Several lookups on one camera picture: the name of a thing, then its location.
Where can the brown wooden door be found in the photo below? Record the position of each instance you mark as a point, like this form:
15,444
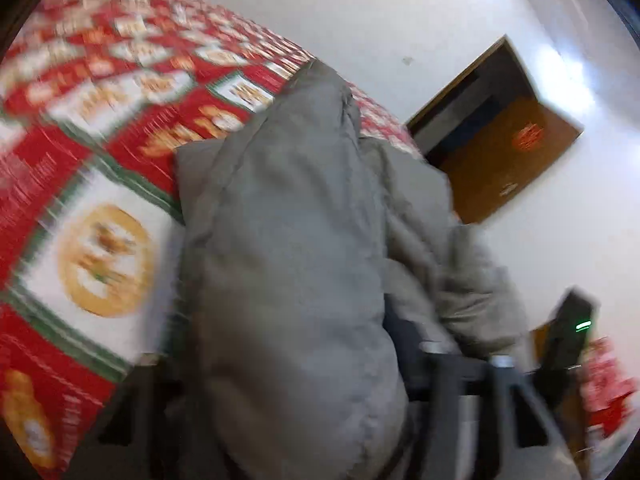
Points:
500,160

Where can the red paper door decoration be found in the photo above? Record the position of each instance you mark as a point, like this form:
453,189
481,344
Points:
530,136

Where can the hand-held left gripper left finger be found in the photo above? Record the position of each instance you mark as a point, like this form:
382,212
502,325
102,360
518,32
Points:
140,410

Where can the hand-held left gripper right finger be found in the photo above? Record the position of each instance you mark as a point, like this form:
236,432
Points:
455,385

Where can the dark wooden door frame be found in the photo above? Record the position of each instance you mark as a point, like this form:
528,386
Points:
450,100

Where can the red printed bed sheet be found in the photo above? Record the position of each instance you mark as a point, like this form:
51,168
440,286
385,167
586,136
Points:
100,135

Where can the grey puffer jacket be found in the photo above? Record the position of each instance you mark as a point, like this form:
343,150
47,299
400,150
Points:
290,240

